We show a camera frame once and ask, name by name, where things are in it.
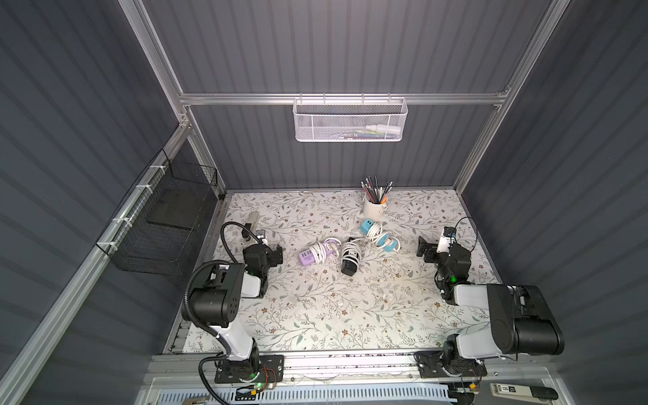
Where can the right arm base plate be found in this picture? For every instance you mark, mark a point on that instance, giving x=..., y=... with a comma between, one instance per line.
x=435, y=364

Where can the bundle of pens and pencils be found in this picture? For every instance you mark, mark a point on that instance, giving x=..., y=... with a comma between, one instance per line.
x=375, y=193

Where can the markers in white basket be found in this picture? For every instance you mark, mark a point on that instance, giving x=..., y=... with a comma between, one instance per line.
x=379, y=131

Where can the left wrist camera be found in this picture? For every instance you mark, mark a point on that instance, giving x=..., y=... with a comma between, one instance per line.
x=262, y=235

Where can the black wire basket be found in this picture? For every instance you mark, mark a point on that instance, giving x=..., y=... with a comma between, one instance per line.
x=165, y=221

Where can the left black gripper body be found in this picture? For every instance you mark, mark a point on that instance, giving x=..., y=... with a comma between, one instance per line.
x=273, y=256

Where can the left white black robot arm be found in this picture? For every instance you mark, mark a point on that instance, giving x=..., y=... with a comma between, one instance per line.
x=211, y=302

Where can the white pen cup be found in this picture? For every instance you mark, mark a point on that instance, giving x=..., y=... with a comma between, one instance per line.
x=374, y=212

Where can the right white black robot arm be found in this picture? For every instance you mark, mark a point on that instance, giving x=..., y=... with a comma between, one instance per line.
x=520, y=320

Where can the teal power strip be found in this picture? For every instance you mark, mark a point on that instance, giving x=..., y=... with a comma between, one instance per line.
x=375, y=233

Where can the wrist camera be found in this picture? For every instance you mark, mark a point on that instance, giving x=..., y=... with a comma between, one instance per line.
x=447, y=237
x=262, y=235

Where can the purple power strip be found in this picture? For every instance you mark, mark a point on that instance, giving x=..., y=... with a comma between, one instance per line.
x=318, y=252

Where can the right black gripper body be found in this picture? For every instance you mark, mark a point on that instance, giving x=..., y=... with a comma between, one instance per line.
x=429, y=251

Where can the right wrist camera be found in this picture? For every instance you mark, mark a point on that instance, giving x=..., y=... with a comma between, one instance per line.
x=447, y=237

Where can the black power strip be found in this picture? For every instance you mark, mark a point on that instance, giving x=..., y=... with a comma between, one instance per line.
x=351, y=256

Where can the beige black stapler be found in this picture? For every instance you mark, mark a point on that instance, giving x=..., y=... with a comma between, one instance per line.
x=250, y=226

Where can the white slotted cable duct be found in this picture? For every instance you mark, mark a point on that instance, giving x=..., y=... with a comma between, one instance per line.
x=399, y=393

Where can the white wire mesh basket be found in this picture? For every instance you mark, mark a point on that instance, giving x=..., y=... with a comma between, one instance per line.
x=318, y=120

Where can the white label device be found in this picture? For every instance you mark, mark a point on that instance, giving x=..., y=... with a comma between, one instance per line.
x=526, y=394

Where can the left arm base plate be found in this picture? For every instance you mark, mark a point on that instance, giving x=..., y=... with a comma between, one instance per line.
x=256, y=369

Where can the floral table mat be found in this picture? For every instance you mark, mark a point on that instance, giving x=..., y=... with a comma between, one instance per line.
x=390, y=303

